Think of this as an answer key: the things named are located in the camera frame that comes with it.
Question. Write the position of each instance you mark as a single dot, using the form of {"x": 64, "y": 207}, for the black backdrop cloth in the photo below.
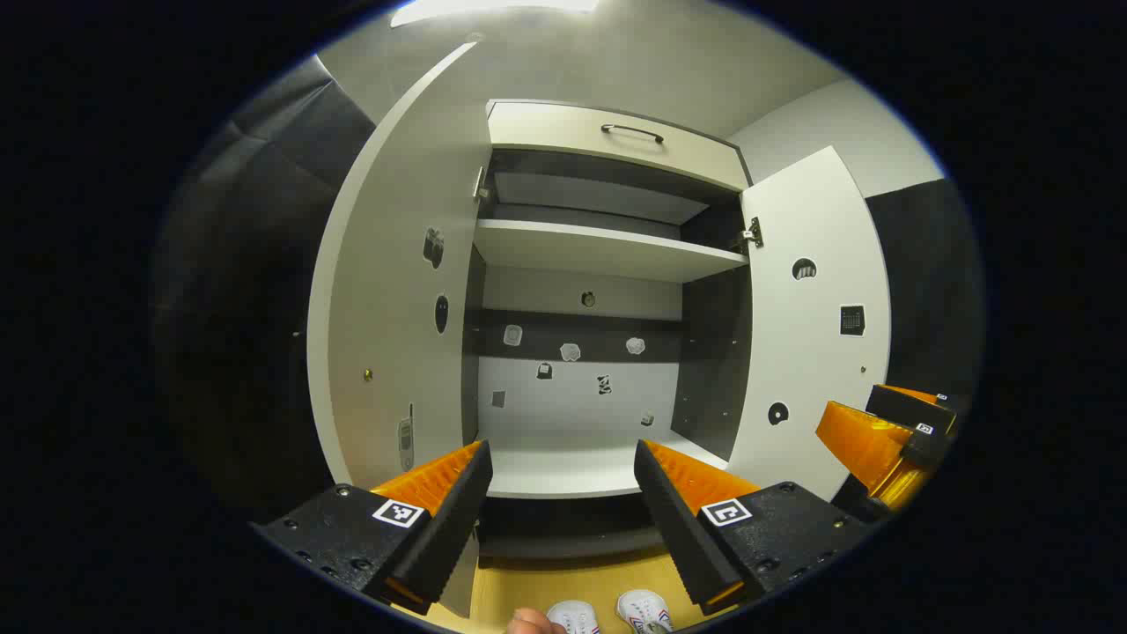
{"x": 255, "y": 264}
{"x": 933, "y": 291}

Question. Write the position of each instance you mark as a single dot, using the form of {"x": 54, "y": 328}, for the white canvas shoe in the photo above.
{"x": 643, "y": 609}
{"x": 572, "y": 618}

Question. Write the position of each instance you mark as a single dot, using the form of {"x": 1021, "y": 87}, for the white shoe cabinet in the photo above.
{"x": 572, "y": 475}

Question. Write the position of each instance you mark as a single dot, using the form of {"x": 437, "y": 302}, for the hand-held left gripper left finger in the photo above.
{"x": 453, "y": 528}

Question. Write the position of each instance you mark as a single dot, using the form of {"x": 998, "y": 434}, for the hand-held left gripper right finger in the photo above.
{"x": 678, "y": 528}

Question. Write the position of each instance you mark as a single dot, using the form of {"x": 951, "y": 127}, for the white cabinet drawer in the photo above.
{"x": 563, "y": 132}

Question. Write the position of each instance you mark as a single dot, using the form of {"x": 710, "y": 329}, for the white cabinet door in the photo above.
{"x": 810, "y": 370}
{"x": 387, "y": 264}

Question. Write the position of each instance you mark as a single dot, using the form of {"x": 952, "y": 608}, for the metal door hinge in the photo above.
{"x": 481, "y": 187}
{"x": 752, "y": 233}

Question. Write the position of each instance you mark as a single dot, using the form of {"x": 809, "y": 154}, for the ceiling light panel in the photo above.
{"x": 493, "y": 9}

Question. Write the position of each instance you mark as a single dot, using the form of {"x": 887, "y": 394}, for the white cabinet shelf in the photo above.
{"x": 599, "y": 251}

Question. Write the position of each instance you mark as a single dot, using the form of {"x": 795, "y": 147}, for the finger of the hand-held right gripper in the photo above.
{"x": 916, "y": 407}
{"x": 863, "y": 445}

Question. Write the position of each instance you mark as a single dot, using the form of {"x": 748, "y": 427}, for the person's leg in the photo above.
{"x": 533, "y": 623}

